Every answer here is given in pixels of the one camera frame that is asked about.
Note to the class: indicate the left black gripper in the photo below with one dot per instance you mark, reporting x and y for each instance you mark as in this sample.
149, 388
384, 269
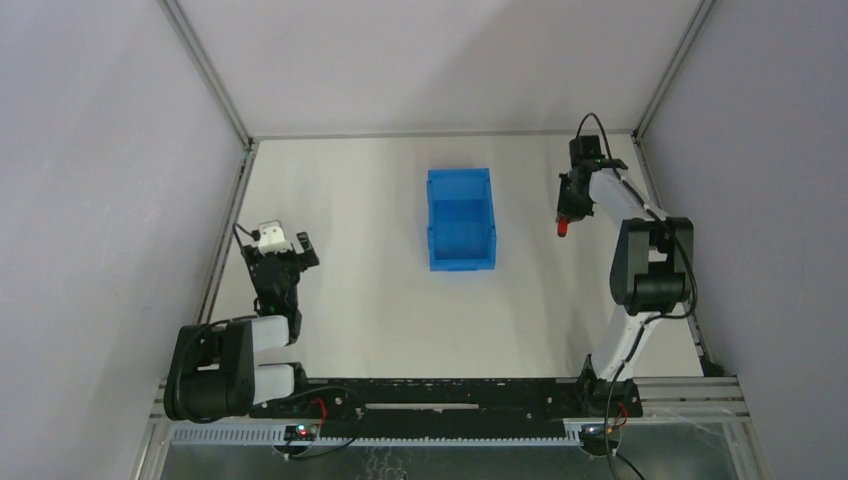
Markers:
282, 259

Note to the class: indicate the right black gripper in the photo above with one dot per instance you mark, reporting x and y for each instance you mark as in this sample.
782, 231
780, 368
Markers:
573, 198

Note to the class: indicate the red handled screwdriver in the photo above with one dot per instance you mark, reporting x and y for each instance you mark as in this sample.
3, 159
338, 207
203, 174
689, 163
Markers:
562, 227

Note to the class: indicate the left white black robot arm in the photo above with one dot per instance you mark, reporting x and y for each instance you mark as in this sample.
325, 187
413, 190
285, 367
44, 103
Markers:
214, 373

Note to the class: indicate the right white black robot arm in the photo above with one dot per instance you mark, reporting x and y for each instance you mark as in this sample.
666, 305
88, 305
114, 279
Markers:
651, 273

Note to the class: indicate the blue plastic bin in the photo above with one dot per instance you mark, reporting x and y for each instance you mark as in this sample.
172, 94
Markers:
461, 228

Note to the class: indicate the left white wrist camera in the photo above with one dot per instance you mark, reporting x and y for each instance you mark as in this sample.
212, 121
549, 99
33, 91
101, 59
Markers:
272, 238

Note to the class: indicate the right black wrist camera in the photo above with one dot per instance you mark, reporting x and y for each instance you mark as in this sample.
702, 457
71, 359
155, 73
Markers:
586, 148

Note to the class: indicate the aluminium frame left rail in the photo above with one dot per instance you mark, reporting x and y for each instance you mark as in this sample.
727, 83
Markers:
223, 239

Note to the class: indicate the aluminium frame back rail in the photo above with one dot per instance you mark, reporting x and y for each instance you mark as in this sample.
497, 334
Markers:
415, 134

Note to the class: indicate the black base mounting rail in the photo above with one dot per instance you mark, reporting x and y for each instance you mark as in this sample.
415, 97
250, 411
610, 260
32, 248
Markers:
475, 407

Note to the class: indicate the grey slotted cable duct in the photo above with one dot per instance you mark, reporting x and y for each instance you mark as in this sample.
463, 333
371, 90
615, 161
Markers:
278, 435

